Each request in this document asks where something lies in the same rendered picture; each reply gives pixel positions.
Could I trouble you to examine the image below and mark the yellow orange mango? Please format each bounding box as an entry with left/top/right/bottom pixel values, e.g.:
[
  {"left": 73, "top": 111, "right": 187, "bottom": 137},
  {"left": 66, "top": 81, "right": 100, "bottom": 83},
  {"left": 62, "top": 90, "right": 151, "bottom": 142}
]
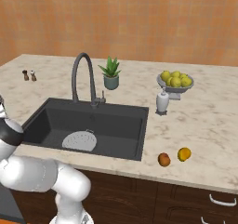
[{"left": 177, "top": 147, "right": 192, "bottom": 163}]

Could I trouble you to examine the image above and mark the white drawer handle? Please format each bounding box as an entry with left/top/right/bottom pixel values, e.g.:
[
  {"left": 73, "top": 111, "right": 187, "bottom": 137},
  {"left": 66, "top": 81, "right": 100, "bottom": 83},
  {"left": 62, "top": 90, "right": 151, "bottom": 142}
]
[
  {"left": 208, "top": 193, "right": 238, "bottom": 207},
  {"left": 200, "top": 216, "right": 227, "bottom": 224}
]

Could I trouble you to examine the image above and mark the white soap dispenser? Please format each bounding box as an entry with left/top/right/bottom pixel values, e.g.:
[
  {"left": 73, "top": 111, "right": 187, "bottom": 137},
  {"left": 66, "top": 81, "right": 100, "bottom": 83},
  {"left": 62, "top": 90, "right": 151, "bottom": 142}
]
[{"left": 154, "top": 87, "right": 170, "bottom": 116}]

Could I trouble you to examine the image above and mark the grey fruit bowl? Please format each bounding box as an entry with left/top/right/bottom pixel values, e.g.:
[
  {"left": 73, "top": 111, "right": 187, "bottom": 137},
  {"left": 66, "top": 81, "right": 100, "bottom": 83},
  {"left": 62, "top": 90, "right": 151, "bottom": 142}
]
[{"left": 156, "top": 73, "right": 195, "bottom": 101}]

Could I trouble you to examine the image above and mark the grey metal colander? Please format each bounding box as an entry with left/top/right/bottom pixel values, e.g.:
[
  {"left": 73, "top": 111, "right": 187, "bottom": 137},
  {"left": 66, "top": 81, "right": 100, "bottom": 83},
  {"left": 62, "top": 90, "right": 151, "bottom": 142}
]
[{"left": 61, "top": 128, "right": 98, "bottom": 152}]

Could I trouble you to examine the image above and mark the dark grey arched faucet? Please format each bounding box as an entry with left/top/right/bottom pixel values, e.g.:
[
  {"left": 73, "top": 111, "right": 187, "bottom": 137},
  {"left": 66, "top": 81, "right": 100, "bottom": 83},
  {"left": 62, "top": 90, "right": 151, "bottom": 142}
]
[{"left": 71, "top": 52, "right": 107, "bottom": 110}]

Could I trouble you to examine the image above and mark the dark grey sink basin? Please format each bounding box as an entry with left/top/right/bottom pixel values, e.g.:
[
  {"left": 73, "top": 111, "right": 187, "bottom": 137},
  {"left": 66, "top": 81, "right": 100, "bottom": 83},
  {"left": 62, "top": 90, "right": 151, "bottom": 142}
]
[{"left": 21, "top": 98, "right": 150, "bottom": 162}]

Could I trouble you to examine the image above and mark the dark wood drawer front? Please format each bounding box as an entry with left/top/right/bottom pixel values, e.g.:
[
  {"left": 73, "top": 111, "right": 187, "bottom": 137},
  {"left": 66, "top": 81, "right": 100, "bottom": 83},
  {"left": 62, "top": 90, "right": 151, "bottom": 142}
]
[{"left": 153, "top": 182, "right": 238, "bottom": 224}]

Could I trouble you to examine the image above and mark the green plant in grey pot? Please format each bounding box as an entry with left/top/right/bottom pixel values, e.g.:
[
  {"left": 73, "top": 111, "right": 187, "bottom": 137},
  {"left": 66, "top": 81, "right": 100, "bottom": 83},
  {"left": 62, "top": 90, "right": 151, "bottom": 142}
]
[{"left": 98, "top": 56, "right": 122, "bottom": 91}]

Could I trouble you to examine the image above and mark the brown kiwi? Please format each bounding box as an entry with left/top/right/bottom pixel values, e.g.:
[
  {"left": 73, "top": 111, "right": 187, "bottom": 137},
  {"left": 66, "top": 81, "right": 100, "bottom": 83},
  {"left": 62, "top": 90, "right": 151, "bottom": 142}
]
[{"left": 157, "top": 152, "right": 172, "bottom": 168}]

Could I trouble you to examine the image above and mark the dark wood cupboard door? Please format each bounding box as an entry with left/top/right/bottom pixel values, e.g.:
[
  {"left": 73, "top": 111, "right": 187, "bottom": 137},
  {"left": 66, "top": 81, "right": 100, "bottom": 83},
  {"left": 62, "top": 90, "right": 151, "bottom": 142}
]
[{"left": 81, "top": 169, "right": 158, "bottom": 224}]

